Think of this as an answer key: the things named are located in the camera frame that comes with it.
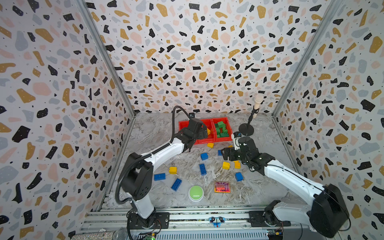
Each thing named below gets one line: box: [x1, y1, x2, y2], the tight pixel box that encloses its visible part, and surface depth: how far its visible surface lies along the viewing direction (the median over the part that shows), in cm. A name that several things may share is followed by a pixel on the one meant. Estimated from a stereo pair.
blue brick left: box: [154, 173, 166, 181], surface depth 89 cm
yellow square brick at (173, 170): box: [169, 166, 178, 175], surface depth 91 cm
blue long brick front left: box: [171, 178, 183, 192], surface depth 86 cm
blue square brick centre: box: [200, 152, 209, 161], surface depth 100 cm
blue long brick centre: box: [199, 163, 207, 176], surface depth 92 cm
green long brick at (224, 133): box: [220, 123, 229, 137], surface depth 109 cm
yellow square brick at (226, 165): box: [222, 161, 231, 170], surface depth 94 cm
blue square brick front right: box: [235, 172, 244, 182], surface depth 91 cm
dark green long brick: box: [215, 123, 221, 138], surface depth 111 cm
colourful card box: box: [214, 181, 231, 193], surface depth 85 cm
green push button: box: [188, 185, 204, 202], surface depth 83 cm
